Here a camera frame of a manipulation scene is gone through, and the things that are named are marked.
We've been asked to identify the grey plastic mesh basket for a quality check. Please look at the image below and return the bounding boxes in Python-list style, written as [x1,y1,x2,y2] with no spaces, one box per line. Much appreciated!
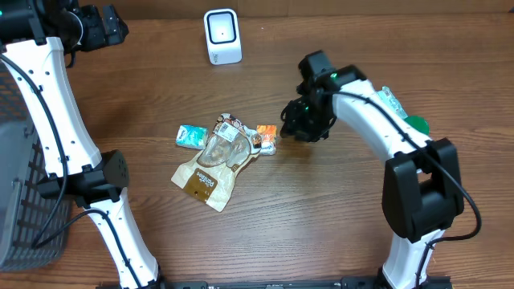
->
[1,65,67,272]

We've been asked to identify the white barcode scanner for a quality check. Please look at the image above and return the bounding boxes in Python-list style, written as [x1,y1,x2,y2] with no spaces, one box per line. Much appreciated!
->
[203,8,243,65]

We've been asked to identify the beige brown cookie pouch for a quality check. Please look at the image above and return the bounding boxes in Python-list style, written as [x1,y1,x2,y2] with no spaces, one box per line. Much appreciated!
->
[171,113,263,212]

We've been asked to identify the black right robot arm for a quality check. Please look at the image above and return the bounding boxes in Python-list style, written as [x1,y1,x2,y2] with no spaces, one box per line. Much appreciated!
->
[280,51,464,288]

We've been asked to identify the small orange snack packet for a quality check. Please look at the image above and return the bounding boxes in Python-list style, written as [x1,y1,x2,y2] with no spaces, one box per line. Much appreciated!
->
[256,124,277,156]

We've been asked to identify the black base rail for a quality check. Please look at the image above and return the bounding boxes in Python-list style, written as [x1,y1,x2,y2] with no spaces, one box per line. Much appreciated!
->
[96,275,454,289]

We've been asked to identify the green wet wipes pack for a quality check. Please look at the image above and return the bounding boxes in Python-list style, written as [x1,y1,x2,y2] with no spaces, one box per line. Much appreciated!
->
[377,86,408,120]

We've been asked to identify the green lid cream jar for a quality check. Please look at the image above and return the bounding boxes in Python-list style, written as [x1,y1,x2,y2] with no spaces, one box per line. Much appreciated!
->
[404,116,430,135]

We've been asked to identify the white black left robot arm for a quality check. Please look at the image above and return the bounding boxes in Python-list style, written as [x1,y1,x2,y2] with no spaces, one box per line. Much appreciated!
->
[1,0,165,288]

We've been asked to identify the small teal tissue pack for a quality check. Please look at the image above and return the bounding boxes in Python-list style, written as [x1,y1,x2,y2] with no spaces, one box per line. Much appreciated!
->
[176,124,209,150]

